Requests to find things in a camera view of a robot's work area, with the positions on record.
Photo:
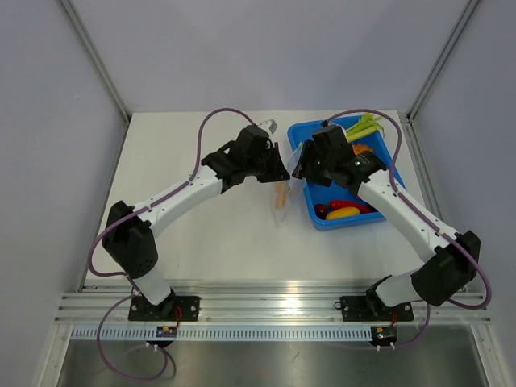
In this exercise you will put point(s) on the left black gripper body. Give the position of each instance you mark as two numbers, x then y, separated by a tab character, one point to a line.
265	168

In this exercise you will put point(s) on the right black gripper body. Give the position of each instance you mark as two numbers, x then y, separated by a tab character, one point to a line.
313	168

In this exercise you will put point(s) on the red chili pepper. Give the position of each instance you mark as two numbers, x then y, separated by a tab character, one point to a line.
339	204

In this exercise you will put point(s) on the clear zip top bag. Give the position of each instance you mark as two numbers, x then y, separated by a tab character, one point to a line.
295	188

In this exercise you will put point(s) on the blue plastic tray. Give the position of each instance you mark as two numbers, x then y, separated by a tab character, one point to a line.
321	195

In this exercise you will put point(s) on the yellow mango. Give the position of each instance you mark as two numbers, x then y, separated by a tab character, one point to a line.
344	212

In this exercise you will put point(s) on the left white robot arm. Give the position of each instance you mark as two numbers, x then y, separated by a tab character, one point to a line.
131	231

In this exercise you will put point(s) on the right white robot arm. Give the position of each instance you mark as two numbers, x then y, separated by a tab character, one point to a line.
450	258

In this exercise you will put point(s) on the orange toy pineapple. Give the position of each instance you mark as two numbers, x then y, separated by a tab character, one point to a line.
361	148

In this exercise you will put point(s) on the dark red plum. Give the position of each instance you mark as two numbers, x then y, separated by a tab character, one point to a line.
321	210

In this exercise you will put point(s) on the green celery stalk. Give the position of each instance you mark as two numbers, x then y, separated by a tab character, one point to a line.
367	124

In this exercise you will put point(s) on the right circuit board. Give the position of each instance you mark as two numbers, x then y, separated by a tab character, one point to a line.
384	336

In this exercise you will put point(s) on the circuit board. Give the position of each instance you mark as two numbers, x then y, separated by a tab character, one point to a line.
166	331
384	336

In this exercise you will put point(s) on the left circuit board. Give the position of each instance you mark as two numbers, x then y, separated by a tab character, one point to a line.
166	331

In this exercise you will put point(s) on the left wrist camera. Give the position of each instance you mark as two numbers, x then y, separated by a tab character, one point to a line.
269	125

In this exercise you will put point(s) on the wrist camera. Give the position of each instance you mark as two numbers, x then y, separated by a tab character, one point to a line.
326	123
269	125

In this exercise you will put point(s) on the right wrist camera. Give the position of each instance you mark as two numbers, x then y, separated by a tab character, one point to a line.
326	123

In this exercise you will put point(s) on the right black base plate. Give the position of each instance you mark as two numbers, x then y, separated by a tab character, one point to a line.
363	309

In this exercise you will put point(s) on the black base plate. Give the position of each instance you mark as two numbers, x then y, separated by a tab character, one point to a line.
178	308
363	309

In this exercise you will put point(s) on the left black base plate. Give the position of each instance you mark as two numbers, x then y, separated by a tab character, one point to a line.
178	308

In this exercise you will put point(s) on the right aluminium frame post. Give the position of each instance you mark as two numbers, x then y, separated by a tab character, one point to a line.
465	18

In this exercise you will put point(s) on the aluminium frame post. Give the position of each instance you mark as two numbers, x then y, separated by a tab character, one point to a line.
465	18
87	44

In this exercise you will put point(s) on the aluminium mounting rail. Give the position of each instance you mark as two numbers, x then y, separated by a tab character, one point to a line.
248	303

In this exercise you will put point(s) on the left aluminium frame post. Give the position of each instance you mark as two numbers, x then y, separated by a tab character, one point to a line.
87	44

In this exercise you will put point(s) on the white slotted cable duct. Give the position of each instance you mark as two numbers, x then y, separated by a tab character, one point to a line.
228	333

